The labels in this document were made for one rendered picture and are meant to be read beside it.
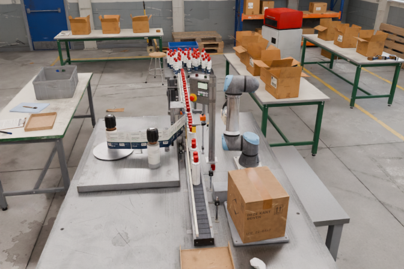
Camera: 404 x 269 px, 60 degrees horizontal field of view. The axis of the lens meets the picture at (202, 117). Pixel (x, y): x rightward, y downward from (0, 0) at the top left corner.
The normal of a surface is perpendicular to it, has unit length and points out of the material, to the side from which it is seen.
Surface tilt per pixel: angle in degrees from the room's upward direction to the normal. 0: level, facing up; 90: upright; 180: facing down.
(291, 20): 90
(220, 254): 0
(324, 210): 0
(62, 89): 90
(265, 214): 90
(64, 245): 0
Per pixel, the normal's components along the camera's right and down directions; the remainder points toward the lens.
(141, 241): 0.00, -0.91
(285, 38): 0.33, 0.39
